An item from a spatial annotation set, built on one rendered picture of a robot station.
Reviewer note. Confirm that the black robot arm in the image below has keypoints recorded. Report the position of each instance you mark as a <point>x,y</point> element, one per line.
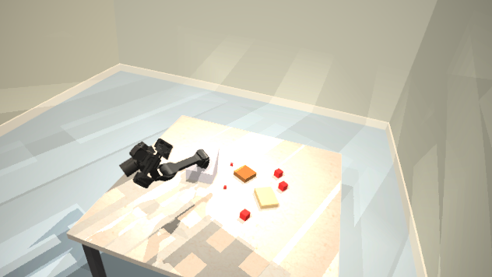
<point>168,170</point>

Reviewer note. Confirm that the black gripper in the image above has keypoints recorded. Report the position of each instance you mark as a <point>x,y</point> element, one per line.
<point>151,162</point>

